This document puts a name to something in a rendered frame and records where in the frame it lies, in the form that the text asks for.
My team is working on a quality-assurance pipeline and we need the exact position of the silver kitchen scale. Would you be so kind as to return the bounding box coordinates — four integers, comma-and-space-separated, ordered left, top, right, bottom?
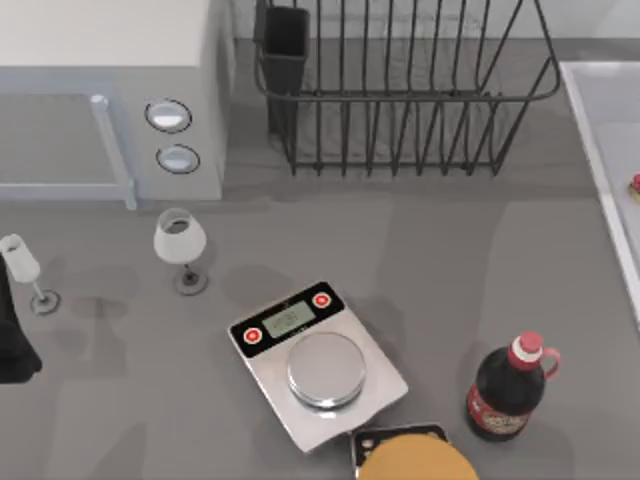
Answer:
227, 280, 410, 454

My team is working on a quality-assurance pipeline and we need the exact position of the wide white wine glass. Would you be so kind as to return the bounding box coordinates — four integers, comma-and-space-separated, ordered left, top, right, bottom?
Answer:
152, 207, 210, 297

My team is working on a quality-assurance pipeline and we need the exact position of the small microwave knob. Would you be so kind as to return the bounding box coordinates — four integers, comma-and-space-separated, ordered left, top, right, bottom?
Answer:
155, 143, 202, 176

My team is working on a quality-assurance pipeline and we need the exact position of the large microwave knob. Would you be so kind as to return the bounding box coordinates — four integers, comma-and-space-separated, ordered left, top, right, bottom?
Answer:
144, 98, 194, 135

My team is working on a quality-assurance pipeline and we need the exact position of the black cutlery holder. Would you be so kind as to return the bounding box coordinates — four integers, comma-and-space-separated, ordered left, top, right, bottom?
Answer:
252, 5, 311, 96

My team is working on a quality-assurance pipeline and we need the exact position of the dark bottle with red cap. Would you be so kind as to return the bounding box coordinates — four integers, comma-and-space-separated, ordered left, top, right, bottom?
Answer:
465, 330, 562, 443

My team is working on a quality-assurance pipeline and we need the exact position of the pale microwave oven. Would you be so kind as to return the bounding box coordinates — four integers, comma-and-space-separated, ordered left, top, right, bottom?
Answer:
0, 0, 234, 211

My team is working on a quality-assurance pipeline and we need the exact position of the narrow white wine glass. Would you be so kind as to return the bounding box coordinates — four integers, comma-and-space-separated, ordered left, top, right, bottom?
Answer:
0, 233, 63, 316

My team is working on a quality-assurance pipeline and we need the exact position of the white sink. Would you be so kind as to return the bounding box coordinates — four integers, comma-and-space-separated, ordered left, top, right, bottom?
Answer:
558, 60, 640, 335

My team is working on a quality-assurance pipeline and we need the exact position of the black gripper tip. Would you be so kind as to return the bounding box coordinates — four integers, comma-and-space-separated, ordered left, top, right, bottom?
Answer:
0, 258, 44, 385

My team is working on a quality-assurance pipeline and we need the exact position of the black wire dish rack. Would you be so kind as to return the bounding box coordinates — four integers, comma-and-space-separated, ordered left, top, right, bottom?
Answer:
252, 0, 562, 178

